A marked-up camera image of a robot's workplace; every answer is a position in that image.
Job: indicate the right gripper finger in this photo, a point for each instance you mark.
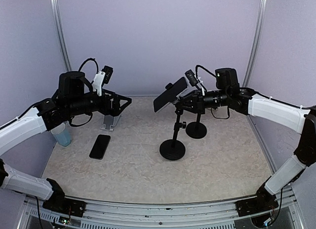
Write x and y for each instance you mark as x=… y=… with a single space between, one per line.
x=190 y=96
x=189 y=107

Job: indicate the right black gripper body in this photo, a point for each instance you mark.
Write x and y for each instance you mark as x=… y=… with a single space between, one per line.
x=200 y=102

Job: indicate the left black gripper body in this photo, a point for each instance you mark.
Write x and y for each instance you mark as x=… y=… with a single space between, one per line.
x=103 y=108

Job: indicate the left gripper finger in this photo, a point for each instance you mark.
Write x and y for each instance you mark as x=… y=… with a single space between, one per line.
x=120 y=108
x=117 y=98

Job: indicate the grey phone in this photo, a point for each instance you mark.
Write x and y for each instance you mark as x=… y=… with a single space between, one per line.
x=171 y=93

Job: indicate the white folding phone stand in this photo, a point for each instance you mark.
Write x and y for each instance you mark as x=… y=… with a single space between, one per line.
x=109 y=122

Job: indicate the tall black phone stand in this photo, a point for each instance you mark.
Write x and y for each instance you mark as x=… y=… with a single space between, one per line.
x=172 y=149

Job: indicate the black smartphone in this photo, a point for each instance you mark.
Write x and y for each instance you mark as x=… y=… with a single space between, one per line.
x=99 y=147

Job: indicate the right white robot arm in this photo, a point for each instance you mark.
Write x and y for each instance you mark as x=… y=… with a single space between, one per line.
x=281 y=126

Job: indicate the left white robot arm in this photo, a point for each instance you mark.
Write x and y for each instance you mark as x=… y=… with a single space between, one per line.
x=74 y=96

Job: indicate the short black phone stand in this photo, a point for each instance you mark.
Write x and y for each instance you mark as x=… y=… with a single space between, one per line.
x=196 y=129

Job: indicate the blue and white cup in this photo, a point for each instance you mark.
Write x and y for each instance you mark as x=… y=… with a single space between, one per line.
x=61 y=135

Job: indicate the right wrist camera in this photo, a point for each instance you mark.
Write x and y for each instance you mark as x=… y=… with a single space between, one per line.
x=195 y=81

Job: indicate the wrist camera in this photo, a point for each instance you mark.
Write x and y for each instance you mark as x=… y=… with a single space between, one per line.
x=101 y=78
x=195 y=81

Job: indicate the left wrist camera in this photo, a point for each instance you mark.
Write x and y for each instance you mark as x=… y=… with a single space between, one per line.
x=101 y=78

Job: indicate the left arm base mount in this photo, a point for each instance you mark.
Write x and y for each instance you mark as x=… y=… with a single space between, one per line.
x=67 y=206

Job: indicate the aluminium front rail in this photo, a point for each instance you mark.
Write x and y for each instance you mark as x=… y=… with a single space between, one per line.
x=221 y=214

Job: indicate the left aluminium corner post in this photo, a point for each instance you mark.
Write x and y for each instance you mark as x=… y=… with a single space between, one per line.
x=61 y=39

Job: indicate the aluminium corner post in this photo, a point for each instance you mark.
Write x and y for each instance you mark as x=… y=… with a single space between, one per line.
x=61 y=39
x=255 y=43

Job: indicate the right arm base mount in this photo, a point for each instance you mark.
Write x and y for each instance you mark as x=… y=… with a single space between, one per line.
x=255 y=205

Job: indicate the right aluminium corner post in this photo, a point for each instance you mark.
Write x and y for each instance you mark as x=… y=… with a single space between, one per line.
x=255 y=43

